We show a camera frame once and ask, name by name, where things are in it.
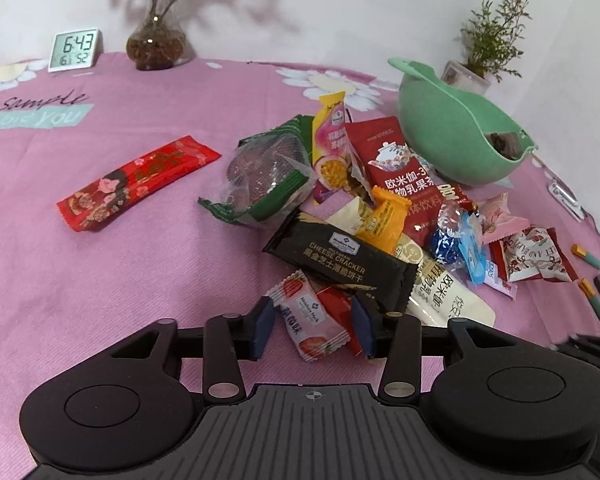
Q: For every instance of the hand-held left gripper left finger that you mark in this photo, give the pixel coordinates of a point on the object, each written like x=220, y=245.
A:
x=263, y=326

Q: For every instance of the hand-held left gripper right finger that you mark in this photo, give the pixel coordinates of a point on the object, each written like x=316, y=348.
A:
x=361, y=328

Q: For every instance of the white strawberry candy packet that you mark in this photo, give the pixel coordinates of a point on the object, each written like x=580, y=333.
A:
x=305, y=320

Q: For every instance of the green plastic bowl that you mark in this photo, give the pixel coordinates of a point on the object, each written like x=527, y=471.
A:
x=445, y=120

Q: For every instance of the teal orange-tipped stick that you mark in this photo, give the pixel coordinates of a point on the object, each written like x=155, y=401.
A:
x=587, y=256
x=597, y=305

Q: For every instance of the small red candy packet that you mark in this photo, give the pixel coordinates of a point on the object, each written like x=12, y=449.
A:
x=337, y=312

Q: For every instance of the black cracker packet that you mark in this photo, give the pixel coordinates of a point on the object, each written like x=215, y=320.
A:
x=337, y=257

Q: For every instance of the red white patterned snack packet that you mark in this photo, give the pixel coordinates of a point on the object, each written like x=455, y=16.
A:
x=535, y=257

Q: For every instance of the cream drink powder packet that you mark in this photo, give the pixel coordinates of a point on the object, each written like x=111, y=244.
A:
x=437, y=290

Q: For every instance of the silver metal clip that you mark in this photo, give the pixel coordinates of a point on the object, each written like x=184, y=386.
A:
x=566, y=197

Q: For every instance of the small orange snack packet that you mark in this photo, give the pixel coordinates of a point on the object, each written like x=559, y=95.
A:
x=382, y=217

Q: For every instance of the blue foil candy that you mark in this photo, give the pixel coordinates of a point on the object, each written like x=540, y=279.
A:
x=446, y=247

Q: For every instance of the pink candy packet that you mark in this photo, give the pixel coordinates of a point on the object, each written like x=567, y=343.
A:
x=500, y=220

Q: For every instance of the light blue candy packet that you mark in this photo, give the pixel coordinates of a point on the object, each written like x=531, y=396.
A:
x=477, y=255

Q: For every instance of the pink floral tablecloth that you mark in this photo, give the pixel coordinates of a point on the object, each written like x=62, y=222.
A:
x=130, y=270

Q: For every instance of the green clear snack packet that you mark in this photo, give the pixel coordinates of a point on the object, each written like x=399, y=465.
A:
x=265, y=175

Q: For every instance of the red drink powder packet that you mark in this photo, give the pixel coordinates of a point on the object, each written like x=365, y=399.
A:
x=395, y=170

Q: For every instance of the yellow fruit snack packet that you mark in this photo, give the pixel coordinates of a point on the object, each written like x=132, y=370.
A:
x=332, y=150

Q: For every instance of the brown snack piece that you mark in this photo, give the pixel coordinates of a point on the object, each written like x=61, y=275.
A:
x=502, y=142

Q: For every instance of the long red snack packet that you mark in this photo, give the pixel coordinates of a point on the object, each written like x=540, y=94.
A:
x=135, y=180

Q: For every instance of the small plant in white pot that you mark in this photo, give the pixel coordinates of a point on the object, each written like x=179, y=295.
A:
x=485, y=45

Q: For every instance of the glass vase with leafy plant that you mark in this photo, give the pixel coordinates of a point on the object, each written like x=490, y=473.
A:
x=155, y=42

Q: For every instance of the white digital clock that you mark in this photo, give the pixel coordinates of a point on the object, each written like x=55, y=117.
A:
x=73, y=49

